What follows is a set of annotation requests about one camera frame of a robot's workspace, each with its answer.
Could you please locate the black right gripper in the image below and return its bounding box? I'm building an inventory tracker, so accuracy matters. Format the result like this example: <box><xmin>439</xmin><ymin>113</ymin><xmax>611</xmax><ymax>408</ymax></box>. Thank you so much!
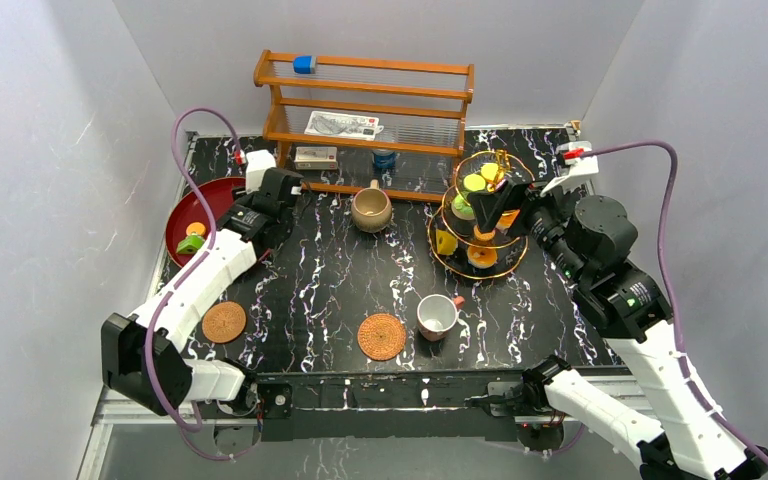
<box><xmin>465</xmin><ymin>174</ymin><xmax>587</xmax><ymax>285</ymax></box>

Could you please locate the green frosted donut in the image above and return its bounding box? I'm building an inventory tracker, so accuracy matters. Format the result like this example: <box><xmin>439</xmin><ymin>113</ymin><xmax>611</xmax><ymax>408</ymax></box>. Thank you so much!
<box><xmin>450</xmin><ymin>194</ymin><xmax>475</xmax><ymax>221</ymax></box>

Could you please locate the green round cookie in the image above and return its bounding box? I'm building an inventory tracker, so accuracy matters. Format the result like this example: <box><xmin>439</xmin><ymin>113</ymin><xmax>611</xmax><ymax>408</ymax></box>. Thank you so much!
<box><xmin>463</xmin><ymin>173</ymin><xmax>487</xmax><ymax>193</ymax></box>

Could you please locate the orange round cookie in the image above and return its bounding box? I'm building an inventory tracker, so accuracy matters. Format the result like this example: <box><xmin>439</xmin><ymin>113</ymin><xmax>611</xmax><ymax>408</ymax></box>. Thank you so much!
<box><xmin>480</xmin><ymin>162</ymin><xmax>500</xmax><ymax>184</ymax></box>
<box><xmin>473</xmin><ymin>226</ymin><xmax>495</xmax><ymax>243</ymax></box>

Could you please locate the three-tier glass gold stand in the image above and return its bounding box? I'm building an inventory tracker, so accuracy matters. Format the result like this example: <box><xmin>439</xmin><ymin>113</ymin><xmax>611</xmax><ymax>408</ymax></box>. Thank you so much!
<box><xmin>427</xmin><ymin>149</ymin><xmax>535</xmax><ymax>280</ymax></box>

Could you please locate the orange white round cake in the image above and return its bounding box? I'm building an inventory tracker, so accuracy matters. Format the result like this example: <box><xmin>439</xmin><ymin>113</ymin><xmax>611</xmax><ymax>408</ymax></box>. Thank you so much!
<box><xmin>467</xmin><ymin>246</ymin><xmax>498</xmax><ymax>269</ymax></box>

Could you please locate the yellow striped toy cake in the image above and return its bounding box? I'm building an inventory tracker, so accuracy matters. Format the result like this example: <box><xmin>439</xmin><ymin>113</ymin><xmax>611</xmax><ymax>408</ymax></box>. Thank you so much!
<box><xmin>434</xmin><ymin>229</ymin><xmax>458</xmax><ymax>256</ymax></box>

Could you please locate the green triangular toy cake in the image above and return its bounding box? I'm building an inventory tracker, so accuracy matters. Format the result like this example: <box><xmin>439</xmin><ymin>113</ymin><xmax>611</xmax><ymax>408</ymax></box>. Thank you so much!
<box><xmin>175</xmin><ymin>234</ymin><xmax>205</xmax><ymax>255</ymax></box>

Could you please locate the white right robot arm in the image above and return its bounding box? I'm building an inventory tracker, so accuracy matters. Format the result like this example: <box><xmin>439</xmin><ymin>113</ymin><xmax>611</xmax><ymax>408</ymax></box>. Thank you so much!
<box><xmin>467</xmin><ymin>182</ymin><xmax>768</xmax><ymax>479</ymax></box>

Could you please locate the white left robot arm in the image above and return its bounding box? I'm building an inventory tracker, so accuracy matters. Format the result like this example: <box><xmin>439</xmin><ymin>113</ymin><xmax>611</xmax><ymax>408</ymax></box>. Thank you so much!
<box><xmin>100</xmin><ymin>167</ymin><xmax>303</xmax><ymax>416</ymax></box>

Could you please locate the small white red box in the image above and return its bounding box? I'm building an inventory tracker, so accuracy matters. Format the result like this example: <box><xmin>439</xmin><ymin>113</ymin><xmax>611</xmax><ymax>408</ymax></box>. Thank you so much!
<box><xmin>293</xmin><ymin>146</ymin><xmax>338</xmax><ymax>171</ymax></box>

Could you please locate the small orange macaron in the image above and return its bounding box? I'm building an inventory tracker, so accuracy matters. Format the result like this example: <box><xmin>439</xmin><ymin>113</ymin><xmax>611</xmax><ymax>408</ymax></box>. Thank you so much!
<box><xmin>185</xmin><ymin>222</ymin><xmax>207</xmax><ymax>238</ymax></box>

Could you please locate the red round tray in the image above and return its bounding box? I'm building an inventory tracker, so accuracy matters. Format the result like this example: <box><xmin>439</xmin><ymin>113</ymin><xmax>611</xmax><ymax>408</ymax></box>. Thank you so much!
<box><xmin>164</xmin><ymin>177</ymin><xmax>245</xmax><ymax>267</ymax></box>

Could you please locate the beige ceramic pitcher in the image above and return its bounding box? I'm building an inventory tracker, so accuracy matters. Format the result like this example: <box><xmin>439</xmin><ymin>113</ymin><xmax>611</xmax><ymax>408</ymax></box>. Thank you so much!
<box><xmin>351</xmin><ymin>179</ymin><xmax>393</xmax><ymax>233</ymax></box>

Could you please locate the white plastic packet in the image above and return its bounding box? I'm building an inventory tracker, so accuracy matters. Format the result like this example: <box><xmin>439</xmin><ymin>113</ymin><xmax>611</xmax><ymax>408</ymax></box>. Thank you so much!
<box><xmin>304</xmin><ymin>111</ymin><xmax>384</xmax><ymax>141</ymax></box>

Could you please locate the blue bottle cap jar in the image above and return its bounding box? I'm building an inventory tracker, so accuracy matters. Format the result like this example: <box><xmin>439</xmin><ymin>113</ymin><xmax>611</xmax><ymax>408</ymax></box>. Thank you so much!
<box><xmin>371</xmin><ymin>149</ymin><xmax>398</xmax><ymax>171</ymax></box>

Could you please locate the left woven rattan coaster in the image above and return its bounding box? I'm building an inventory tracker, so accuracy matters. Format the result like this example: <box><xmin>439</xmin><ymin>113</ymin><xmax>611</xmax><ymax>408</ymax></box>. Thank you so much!
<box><xmin>201</xmin><ymin>301</ymin><xmax>247</xmax><ymax>344</ymax></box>

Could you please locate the woven rattan coaster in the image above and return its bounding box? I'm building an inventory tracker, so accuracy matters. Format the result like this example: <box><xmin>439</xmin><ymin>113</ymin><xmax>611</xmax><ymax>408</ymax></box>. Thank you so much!
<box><xmin>357</xmin><ymin>313</ymin><xmax>407</xmax><ymax>361</ymax></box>
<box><xmin>201</xmin><ymin>301</ymin><xmax>247</xmax><ymax>344</ymax></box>

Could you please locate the wooden shelf rack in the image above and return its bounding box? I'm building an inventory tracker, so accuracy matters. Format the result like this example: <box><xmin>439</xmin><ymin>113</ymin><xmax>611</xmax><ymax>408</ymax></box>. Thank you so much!
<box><xmin>253</xmin><ymin>50</ymin><xmax>475</xmax><ymax>168</ymax></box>

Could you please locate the pink floral mug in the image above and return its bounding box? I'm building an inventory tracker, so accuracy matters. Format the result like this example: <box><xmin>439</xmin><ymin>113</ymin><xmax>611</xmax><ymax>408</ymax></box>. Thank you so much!
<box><xmin>416</xmin><ymin>294</ymin><xmax>465</xmax><ymax>342</ymax></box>

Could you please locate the centre woven rattan coaster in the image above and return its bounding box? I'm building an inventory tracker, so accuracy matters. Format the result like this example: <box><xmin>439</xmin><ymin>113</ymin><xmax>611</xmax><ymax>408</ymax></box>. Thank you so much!
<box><xmin>357</xmin><ymin>313</ymin><xmax>407</xmax><ymax>361</ymax></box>

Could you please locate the blue white eraser block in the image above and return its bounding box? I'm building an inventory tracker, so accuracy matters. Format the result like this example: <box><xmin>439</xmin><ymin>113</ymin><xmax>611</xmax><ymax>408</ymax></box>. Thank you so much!
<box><xmin>292</xmin><ymin>55</ymin><xmax>317</xmax><ymax>75</ymax></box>

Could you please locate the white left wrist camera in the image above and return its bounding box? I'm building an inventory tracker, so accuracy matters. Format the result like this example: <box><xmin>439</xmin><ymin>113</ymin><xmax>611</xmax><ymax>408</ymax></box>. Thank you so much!
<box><xmin>235</xmin><ymin>149</ymin><xmax>276</xmax><ymax>193</ymax></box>

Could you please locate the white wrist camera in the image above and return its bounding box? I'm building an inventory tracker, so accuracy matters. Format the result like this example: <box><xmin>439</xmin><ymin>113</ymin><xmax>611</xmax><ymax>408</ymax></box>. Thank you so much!
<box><xmin>540</xmin><ymin>141</ymin><xmax>599</xmax><ymax>197</ymax></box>
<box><xmin>235</xmin><ymin>149</ymin><xmax>276</xmax><ymax>193</ymax></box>

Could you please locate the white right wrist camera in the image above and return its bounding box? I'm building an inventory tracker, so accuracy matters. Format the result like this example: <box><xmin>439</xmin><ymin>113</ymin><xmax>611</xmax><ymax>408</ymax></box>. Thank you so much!
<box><xmin>540</xmin><ymin>141</ymin><xmax>599</xmax><ymax>197</ymax></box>

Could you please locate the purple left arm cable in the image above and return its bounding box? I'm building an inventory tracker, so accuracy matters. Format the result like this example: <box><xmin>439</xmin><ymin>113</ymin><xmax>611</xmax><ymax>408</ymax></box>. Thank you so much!
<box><xmin>144</xmin><ymin>107</ymin><xmax>263</xmax><ymax>463</ymax></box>

